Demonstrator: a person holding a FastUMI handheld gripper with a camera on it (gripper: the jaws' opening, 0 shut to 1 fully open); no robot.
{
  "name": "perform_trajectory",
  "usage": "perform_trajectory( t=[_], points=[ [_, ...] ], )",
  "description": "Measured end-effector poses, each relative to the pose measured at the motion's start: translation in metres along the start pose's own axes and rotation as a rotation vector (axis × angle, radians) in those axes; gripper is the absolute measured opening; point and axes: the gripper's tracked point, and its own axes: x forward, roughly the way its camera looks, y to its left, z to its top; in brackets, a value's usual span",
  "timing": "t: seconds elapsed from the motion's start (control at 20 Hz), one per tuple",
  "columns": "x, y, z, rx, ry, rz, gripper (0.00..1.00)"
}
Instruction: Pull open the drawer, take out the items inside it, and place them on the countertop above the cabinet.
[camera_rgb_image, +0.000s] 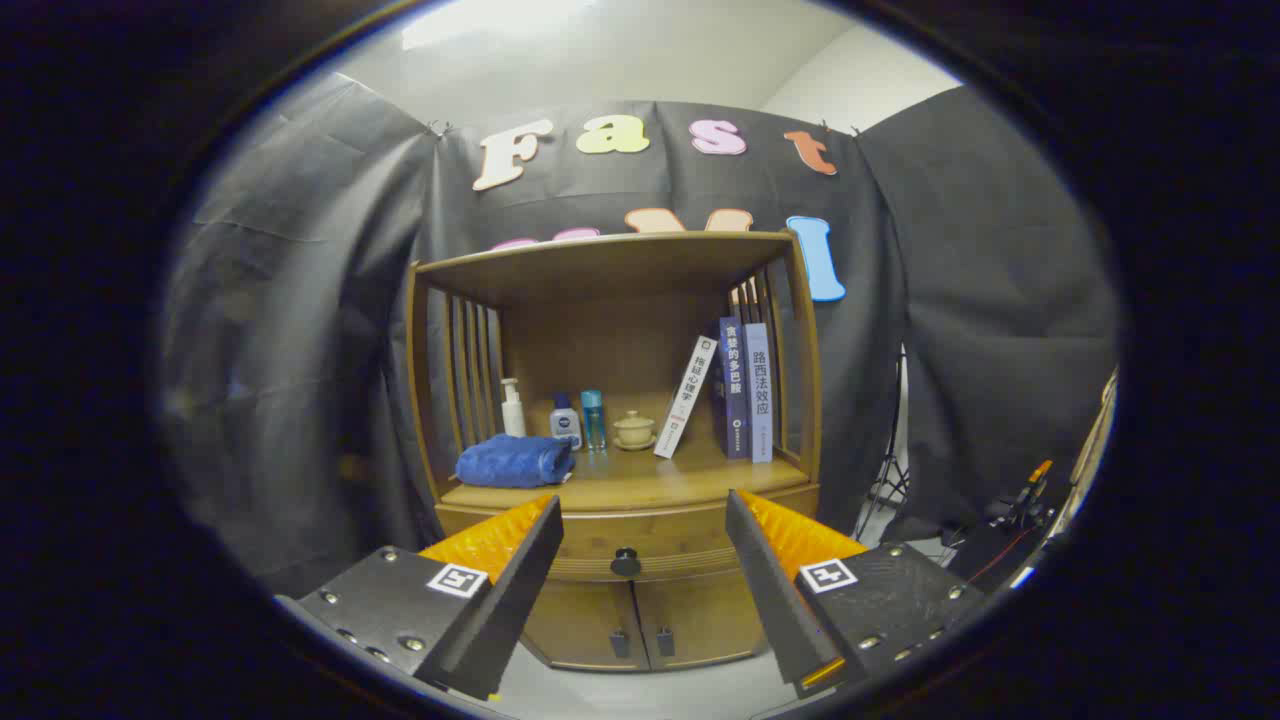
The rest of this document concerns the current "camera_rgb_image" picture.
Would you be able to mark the white book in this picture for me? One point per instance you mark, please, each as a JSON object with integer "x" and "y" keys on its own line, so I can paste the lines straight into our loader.
{"x": 685, "y": 400}

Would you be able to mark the light purple book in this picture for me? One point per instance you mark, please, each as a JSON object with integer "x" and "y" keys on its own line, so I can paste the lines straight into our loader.
{"x": 759, "y": 395}

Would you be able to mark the wooden cabinet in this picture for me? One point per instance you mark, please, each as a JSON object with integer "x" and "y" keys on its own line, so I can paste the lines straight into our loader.
{"x": 620, "y": 340}

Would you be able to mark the white bottle with blue cap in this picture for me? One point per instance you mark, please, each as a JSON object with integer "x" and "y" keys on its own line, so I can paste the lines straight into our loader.
{"x": 565, "y": 425}

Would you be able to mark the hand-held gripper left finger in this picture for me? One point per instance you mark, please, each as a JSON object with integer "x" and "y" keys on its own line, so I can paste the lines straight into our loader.
{"x": 500, "y": 610}

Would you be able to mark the black equipment with orange tip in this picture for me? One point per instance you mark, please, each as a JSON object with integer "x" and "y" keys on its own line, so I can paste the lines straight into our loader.
{"x": 995, "y": 550}

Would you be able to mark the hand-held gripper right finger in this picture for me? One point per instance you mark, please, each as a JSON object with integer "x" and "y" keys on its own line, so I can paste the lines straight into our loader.
{"x": 775, "y": 600}

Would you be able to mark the dark blue book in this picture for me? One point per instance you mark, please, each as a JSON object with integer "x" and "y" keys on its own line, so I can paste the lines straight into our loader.
{"x": 733, "y": 390}

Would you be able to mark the black tripod stand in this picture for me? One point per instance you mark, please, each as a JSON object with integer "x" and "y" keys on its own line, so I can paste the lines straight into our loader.
{"x": 890, "y": 480}

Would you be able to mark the beige saucer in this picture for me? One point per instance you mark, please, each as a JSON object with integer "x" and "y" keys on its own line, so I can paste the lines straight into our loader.
{"x": 634, "y": 446}

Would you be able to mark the clear blue bottle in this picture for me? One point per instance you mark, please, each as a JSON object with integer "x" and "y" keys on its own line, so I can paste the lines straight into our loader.
{"x": 593, "y": 420}

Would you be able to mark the wooden countertop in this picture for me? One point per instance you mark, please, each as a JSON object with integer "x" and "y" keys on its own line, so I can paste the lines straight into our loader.
{"x": 640, "y": 480}

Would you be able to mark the white pump bottle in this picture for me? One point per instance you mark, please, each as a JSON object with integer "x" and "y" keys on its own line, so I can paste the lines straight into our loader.
{"x": 513, "y": 415}

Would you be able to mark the beige lidded teacup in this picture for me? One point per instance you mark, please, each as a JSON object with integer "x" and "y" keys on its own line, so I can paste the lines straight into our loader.
{"x": 634, "y": 427}

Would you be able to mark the wooden cabinet door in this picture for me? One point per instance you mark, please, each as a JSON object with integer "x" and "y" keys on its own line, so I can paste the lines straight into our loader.
{"x": 580, "y": 625}
{"x": 700, "y": 620}

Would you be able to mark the blue folded towel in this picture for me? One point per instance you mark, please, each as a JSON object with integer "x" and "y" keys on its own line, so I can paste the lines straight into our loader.
{"x": 510, "y": 462}

